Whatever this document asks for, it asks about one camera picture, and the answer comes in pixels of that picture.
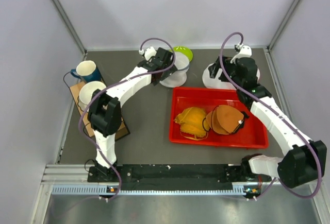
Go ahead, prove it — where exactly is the wooden box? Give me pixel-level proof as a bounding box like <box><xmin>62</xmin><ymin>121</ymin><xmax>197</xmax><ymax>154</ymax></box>
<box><xmin>69</xmin><ymin>81</ymin><xmax>130</xmax><ymax>141</ymax></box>

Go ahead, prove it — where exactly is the blue mug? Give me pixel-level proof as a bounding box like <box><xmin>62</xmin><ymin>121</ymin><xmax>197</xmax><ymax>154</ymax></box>
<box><xmin>70</xmin><ymin>60</ymin><xmax>102</xmax><ymax>83</ymax></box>

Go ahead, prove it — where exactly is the red plastic tray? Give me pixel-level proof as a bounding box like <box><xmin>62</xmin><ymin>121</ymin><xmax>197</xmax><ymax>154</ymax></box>
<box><xmin>169</xmin><ymin>87</ymin><xmax>269</xmax><ymax>149</ymax></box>

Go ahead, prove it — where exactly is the aluminium frame rail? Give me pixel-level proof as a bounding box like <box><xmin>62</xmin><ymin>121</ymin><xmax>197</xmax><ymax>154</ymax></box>
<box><xmin>42</xmin><ymin>165</ymin><xmax>272</xmax><ymax>199</ymax></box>

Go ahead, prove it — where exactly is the white bowl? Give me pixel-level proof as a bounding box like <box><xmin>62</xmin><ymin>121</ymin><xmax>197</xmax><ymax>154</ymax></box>
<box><xmin>78</xmin><ymin>81</ymin><xmax>106</xmax><ymax>111</ymax></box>

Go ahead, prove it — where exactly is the pink-trimmed mesh laundry bag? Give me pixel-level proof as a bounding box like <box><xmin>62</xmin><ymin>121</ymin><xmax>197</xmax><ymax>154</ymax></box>
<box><xmin>202</xmin><ymin>56</ymin><xmax>260</xmax><ymax>90</ymax></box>

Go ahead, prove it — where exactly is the yellow lace bra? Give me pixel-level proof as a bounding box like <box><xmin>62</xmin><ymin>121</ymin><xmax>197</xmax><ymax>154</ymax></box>
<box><xmin>174</xmin><ymin>107</ymin><xmax>210</xmax><ymax>141</ymax></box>

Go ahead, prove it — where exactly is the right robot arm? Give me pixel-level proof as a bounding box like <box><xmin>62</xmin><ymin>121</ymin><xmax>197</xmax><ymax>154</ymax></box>
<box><xmin>203</xmin><ymin>57</ymin><xmax>327</xmax><ymax>188</ymax></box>

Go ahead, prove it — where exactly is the green plastic plate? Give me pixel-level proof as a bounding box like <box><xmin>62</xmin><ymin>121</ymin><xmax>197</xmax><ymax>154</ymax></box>
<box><xmin>173</xmin><ymin>46</ymin><xmax>193</xmax><ymax>62</ymax></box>

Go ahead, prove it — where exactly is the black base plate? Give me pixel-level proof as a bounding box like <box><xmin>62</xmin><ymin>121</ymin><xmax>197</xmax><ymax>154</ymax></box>
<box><xmin>87</xmin><ymin>163</ymin><xmax>271</xmax><ymax>183</ymax></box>

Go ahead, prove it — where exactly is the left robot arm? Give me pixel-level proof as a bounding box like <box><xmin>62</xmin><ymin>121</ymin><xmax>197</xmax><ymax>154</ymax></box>
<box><xmin>88</xmin><ymin>47</ymin><xmax>177</xmax><ymax>181</ymax></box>

